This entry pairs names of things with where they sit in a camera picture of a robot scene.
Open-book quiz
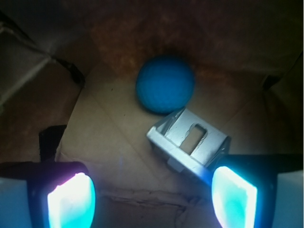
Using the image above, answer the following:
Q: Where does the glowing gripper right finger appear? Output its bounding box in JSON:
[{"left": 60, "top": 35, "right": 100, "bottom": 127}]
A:
[{"left": 211, "top": 154, "right": 304, "bottom": 228}]

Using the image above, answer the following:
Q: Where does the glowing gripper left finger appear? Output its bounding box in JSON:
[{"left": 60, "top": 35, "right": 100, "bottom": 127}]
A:
[{"left": 0, "top": 161, "right": 96, "bottom": 228}]

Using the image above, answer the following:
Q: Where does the blue ball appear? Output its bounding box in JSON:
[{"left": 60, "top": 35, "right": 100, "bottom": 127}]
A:
[{"left": 135, "top": 55, "right": 195, "bottom": 114}]

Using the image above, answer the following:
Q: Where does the brown paper bag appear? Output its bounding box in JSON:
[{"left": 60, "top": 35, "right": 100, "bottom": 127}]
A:
[{"left": 0, "top": 0, "right": 304, "bottom": 228}]

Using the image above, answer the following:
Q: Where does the silver metal corner bracket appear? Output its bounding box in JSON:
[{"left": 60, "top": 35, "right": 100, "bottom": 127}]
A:
[{"left": 146, "top": 108, "right": 231, "bottom": 185}]

